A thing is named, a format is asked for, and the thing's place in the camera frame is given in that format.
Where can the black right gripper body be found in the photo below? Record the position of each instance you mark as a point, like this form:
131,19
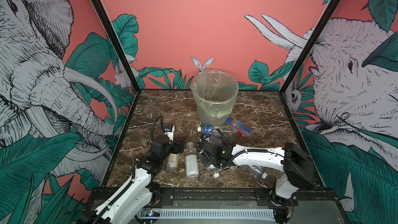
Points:
209,162

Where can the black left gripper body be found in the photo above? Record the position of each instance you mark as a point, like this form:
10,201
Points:
172,148

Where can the bottle yellow white label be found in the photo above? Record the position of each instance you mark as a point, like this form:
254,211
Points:
172,162

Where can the white opaque label bottle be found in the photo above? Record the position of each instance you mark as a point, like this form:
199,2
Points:
192,168

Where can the clear bottle blue red label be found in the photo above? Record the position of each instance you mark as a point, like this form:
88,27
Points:
239,128

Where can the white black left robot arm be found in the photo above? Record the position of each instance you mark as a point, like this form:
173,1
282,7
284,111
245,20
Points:
139,190

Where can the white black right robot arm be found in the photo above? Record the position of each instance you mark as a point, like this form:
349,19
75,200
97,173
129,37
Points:
296,165

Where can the grey mesh waste bin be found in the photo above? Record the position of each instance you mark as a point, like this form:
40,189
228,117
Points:
214,112

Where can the green plastic bin liner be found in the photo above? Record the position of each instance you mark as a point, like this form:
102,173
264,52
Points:
214,95

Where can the Pocari bottle blue label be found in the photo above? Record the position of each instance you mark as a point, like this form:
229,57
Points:
210,129

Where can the long clear bottle white cap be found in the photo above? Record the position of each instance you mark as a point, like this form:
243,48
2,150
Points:
257,171

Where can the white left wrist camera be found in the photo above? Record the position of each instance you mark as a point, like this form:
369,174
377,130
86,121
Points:
169,132

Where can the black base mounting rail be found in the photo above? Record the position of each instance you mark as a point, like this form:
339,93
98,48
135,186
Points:
171,196

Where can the white slotted cable duct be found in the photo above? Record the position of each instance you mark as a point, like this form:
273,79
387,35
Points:
206,213

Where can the black left frame post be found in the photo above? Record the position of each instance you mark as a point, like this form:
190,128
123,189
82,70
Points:
110,31

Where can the black frame post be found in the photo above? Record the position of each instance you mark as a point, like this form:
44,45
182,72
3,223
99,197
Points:
110,31
318,29

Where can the black right frame post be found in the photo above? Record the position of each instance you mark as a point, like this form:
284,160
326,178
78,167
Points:
318,29

